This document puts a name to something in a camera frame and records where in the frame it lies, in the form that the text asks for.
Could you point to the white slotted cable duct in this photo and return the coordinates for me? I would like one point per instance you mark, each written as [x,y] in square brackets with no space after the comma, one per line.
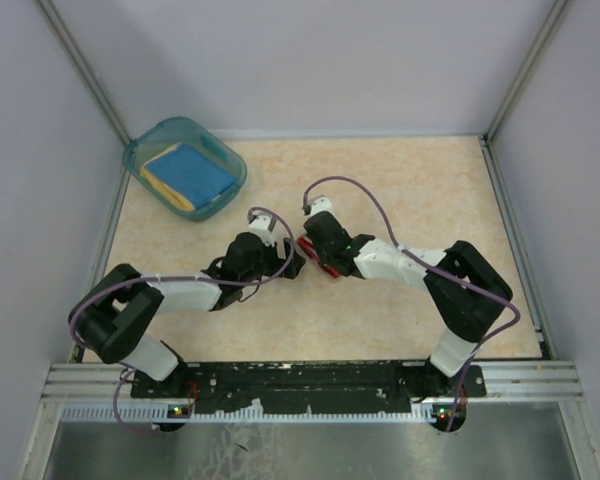
[134,413]

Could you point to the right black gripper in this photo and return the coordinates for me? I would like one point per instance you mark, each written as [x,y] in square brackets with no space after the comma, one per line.
[322,257]

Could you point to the blue towel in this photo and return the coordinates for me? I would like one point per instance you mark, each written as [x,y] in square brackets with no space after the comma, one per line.
[199,178]

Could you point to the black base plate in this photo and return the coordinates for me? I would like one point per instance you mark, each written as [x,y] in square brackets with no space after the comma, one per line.
[347,387]

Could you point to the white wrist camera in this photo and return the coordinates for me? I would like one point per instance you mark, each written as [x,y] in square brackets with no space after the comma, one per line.
[317,205]
[262,226]

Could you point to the pink glasses case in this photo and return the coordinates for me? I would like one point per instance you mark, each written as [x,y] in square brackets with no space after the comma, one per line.
[337,277]

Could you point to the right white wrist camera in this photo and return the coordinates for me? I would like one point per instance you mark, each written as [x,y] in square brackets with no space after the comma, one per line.
[317,205]

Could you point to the yellow towel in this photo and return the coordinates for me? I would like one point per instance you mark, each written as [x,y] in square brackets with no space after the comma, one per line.
[162,180]

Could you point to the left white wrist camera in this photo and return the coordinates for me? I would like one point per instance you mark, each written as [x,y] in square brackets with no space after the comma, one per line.
[262,226]

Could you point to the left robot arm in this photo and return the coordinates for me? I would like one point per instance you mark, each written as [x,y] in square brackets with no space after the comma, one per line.
[113,319]

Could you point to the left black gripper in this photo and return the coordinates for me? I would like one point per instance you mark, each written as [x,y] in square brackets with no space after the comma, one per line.
[280,265]

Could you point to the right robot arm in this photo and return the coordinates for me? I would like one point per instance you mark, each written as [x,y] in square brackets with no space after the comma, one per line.
[468,292]

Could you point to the red sunglasses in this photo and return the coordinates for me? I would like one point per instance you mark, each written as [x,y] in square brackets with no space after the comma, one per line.
[325,265]

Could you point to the teal plastic bin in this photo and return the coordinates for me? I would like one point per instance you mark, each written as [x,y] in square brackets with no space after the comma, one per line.
[186,131]

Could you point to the aluminium front rail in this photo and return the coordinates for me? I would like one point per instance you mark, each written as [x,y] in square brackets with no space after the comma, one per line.
[508,381]

